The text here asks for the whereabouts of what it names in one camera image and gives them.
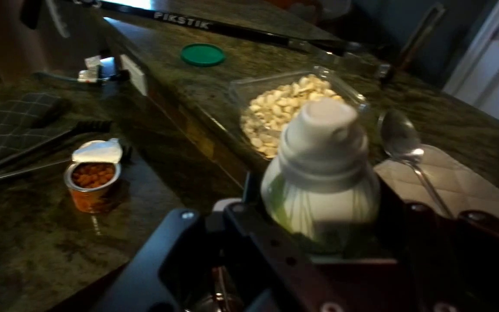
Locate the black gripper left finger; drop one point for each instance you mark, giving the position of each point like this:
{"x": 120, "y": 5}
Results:
{"x": 151, "y": 261}

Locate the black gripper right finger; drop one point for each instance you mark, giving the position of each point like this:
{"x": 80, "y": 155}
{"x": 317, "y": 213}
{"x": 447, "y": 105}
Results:
{"x": 480, "y": 261}

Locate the open orange food cup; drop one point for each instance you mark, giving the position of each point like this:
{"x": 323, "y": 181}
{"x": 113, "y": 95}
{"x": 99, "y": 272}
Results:
{"x": 90, "y": 192}

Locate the large metal spoon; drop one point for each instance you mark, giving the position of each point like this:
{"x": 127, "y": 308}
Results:
{"x": 399, "y": 136}

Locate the white door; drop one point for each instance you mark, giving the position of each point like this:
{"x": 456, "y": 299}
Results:
{"x": 492, "y": 81}

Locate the clear container of pasta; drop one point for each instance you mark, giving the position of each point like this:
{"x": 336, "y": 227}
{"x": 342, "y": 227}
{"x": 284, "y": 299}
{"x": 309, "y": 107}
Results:
{"x": 272, "y": 110}

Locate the small white object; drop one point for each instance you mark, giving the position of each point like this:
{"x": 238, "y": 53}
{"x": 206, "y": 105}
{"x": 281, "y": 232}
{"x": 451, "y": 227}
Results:
{"x": 90, "y": 71}

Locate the round green lid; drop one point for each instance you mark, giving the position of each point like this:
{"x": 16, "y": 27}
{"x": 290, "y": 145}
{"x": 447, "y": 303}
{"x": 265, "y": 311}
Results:
{"x": 203, "y": 55}

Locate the brown wooden chair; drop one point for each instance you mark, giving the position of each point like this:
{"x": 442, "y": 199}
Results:
{"x": 420, "y": 32}

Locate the black Pikstik reacher stick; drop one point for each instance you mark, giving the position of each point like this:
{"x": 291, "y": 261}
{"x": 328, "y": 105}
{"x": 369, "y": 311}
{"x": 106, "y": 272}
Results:
{"x": 186, "y": 22}

